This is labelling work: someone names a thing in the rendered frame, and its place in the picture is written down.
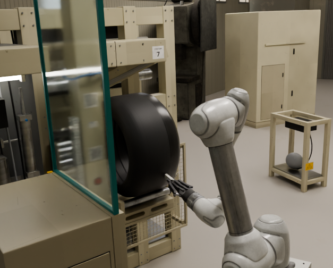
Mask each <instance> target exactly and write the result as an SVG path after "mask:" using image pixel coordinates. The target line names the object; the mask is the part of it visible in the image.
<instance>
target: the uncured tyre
mask: <svg viewBox="0 0 333 268"><path fill-rule="evenodd" d="M110 102H111V109H112V123H113V137H114V151H115V165H116V179H117V193H118V194H120V195H122V196H124V197H138V196H141V195H144V194H147V193H150V192H153V191H156V190H159V189H162V188H164V187H165V186H167V185H168V182H167V180H166V179H164V177H165V174H168V175H169V176H170V177H172V178H174V176H175V174H176V171H177V168H178V165H179V162H180V139H179V136H178V131H177V127H176V125H175V122H174V120H173V118H172V116H171V114H170V113H169V111H168V109H167V108H166V107H165V106H164V105H163V104H162V103H161V102H160V101H159V100H158V99H157V98H156V97H154V96H153V95H150V94H146V93H132V94H126V95H119V96H112V97H110Z"/></svg>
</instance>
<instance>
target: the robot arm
mask: <svg viewBox="0 0 333 268"><path fill-rule="evenodd" d="M249 104H250V100H249V95H248V93H247V91H245V90H243V89H241V88H233V89H231V90H230V91H229V92H228V93H227V95H226V96H224V97H223V98H216V99H213V100H210V101H207V102H205V103H203V104H201V105H199V106H198V107H197V108H196V109H195V110H194V111H193V112H192V114H191V115H190V119H189V125H190V129H191V131H192V132H193V133H194V134H195V135H196V136H197V137H199V138H200V139H201V140H202V142H203V144H204V145H205V146H206V147H208V148H209V153H210V157H211V161H212V166H213V169H214V173H215V177H216V181H217V186H218V190H219V195H218V196H217V198H212V199H210V198H208V199H206V198H204V197H203V196H202V195H201V194H199V193H198V192H195V191H194V190H193V186H191V185H188V184H187V183H185V182H183V181H182V180H180V179H178V180H175V179H174V178H172V177H170V176H169V175H168V174H165V177H164V179H166V180H167V182H168V187H169V189H170V190H171V192H172V193H173V196H174V197H176V196H179V197H181V198H182V199H183V201H185V202H186V204H187V206H188V207H189V208H190V209H191V210H192V211H193V212H194V213H195V214H196V216H197V217H198V218H199V219H200V220H201V221H202V222H204V223H205V224H207V225H208V226H210V227H212V228H218V227H220V226H221V225H222V224H223V223H224V221H225V218H226V222H227V226H228V233H227V235H226V237H225V239H224V241H225V245H224V257H223V259H222V268H294V267H295V263H294V262H292V261H289V258H290V237H289V231H288V228H287V225H286V223H285V222H284V220H282V219H281V218H280V217H279V216H277V215H273V214H265V215H262V216H261V217H259V218H258V219H257V220H256V222H255V223H254V225H253V226H252V222H251V218H250V213H249V209H248V206H247V202H246V197H245V193H244V189H243V184H242V180H241V176H240V171H239V168H238V164H237V159H236V155H235V151H234V145H235V143H236V141H237V139H238V137H239V135H240V133H241V131H242V129H243V126H244V124H245V121H246V118H247V114H248V111H249Z"/></svg>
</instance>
